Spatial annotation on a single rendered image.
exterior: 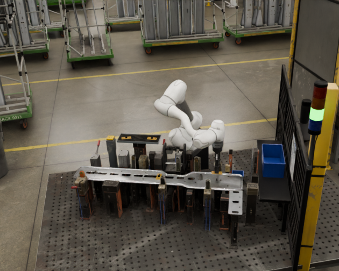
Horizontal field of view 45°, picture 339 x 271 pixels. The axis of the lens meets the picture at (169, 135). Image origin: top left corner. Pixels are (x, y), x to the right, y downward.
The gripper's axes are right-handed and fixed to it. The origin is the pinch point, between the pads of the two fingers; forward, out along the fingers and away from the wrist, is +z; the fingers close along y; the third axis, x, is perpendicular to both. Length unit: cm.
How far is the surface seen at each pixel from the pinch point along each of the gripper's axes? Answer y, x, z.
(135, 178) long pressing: 5, -65, 11
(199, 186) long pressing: 9.8, -12.4, 10.8
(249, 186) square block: 14.3, 25.4, 4.7
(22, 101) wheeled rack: -299, -333, 84
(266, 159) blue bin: -30, 40, 7
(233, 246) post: 41, 15, 40
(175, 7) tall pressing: -712, -141, 16
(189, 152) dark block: -20.0, -24.3, -1.0
